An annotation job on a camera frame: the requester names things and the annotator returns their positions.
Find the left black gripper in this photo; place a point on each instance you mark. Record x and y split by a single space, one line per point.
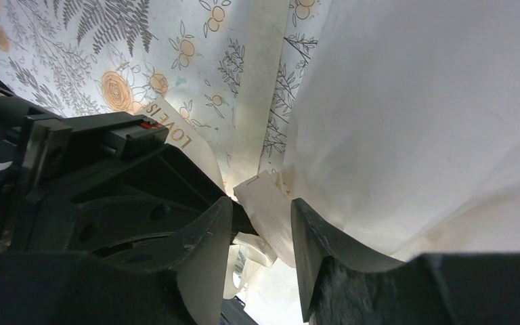
92 183

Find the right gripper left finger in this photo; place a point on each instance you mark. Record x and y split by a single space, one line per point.
178 279

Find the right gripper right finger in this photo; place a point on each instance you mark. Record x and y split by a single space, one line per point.
317 243

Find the white wrapping paper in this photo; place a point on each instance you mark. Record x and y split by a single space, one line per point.
405 135

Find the floral tablecloth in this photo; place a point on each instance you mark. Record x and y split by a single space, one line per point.
80 58

